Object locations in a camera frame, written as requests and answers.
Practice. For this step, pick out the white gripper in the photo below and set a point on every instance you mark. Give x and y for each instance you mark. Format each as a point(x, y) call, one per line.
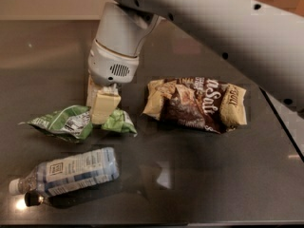
point(109, 66)

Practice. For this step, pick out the green jalapeno chip bag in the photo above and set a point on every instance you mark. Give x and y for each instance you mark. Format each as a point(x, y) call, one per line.
point(74, 123)

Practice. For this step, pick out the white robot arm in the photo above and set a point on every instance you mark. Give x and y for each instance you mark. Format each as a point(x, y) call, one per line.
point(264, 43)

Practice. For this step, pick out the blue label plastic water bottle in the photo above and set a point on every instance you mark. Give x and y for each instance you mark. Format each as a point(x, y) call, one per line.
point(57, 177)

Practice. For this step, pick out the brown and cream chip bag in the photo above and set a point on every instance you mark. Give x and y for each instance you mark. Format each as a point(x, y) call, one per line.
point(197, 102)

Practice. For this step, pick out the grey side table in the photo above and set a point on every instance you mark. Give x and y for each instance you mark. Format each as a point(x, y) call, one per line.
point(291, 122)

